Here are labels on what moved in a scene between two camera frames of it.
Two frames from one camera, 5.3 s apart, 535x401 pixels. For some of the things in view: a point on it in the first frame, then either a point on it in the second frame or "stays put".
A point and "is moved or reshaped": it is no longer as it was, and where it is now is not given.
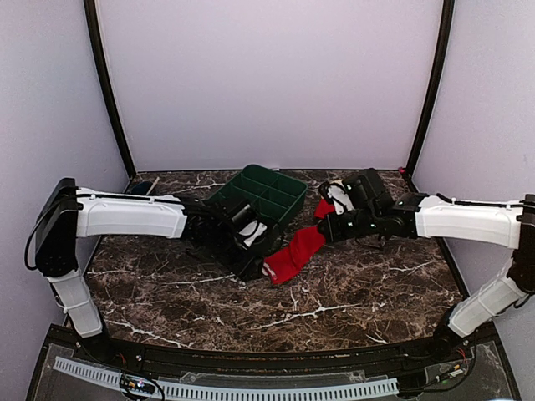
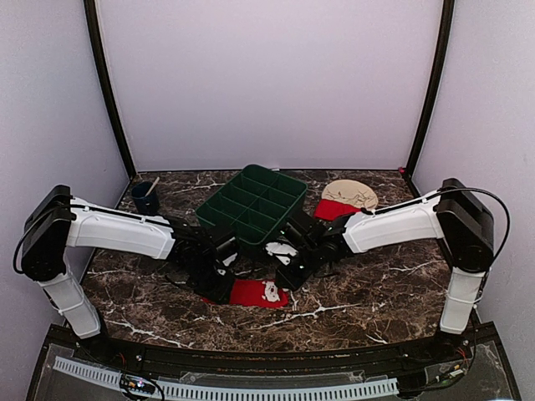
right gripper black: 333,234 -> 287,281
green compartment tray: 269,194 stays put
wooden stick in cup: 153,185 stays put
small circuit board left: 139,386 stays put
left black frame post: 102,69 stays put
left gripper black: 244,268 -> 219,294
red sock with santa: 288,261 is moved or reshaped
